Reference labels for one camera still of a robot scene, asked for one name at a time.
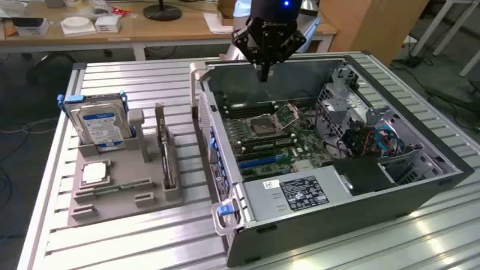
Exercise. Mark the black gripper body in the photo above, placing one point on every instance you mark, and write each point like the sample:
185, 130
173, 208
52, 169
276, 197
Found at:
273, 17

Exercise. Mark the graphics card with metal bracket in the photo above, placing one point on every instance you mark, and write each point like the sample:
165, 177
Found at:
166, 157

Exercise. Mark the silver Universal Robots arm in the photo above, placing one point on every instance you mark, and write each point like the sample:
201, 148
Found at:
234, 52

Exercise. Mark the white paper stack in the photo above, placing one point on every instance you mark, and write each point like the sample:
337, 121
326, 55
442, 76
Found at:
217, 25

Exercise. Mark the brown cardboard box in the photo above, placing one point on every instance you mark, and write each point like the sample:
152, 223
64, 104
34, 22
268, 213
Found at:
224, 9

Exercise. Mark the grey metal disk bay cage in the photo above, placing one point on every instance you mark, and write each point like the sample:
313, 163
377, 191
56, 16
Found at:
337, 98

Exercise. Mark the wooden cabinet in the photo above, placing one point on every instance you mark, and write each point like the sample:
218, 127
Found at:
374, 28

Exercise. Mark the black RAM slot bank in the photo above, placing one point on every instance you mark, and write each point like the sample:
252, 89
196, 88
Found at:
246, 109

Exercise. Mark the black round lamp base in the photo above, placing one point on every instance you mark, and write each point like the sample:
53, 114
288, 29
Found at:
161, 12

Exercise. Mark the metal socket cover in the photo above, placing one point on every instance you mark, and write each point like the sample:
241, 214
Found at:
288, 115

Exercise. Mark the CPU socket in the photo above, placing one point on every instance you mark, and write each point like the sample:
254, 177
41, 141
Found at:
262, 126

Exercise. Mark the black power brick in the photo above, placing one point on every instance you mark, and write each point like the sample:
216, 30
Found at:
412, 61

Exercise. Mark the red packet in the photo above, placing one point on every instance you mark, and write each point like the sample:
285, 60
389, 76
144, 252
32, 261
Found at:
120, 12

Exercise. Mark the small white cardboard box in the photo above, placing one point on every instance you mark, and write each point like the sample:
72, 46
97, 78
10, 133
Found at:
108, 24

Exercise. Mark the green motherboard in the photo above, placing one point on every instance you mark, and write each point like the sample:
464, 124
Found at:
310, 146

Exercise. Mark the blue expansion slot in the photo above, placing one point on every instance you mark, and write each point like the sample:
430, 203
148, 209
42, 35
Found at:
260, 162

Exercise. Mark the silver chipset heat sink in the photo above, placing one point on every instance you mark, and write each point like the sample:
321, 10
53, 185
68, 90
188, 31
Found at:
302, 165

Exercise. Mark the white round part on plate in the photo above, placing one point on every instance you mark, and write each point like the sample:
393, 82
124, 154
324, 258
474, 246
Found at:
77, 26

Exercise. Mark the black floor stand base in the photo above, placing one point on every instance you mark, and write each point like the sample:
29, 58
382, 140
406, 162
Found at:
457, 98

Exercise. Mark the hard disk in blue carrier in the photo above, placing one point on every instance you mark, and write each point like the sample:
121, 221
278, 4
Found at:
98, 126

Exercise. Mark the black plastic shroud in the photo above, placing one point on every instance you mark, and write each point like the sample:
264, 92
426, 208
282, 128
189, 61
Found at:
362, 174

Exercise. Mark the black chair base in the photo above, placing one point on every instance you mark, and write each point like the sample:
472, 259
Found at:
52, 59

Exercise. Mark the grey power supply unit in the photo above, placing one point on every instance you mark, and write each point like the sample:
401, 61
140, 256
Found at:
269, 202

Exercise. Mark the white box with black top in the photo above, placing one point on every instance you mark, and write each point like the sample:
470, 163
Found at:
29, 26

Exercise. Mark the blue case latch tab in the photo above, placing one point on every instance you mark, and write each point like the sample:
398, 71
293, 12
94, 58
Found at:
224, 211

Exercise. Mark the silver CPU chip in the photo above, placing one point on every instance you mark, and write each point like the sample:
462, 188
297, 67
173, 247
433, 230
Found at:
93, 174

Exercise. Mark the green loose RAM stick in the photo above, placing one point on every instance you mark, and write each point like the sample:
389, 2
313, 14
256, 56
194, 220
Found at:
108, 190

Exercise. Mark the grey parts rack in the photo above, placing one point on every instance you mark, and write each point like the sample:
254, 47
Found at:
122, 202

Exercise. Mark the black open PC case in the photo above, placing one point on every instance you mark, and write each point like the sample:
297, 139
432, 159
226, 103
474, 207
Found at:
337, 225

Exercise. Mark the wooden desk with white frame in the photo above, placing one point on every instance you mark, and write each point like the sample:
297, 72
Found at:
168, 31

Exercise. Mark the white table frame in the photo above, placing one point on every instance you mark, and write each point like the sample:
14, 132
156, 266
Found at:
430, 28

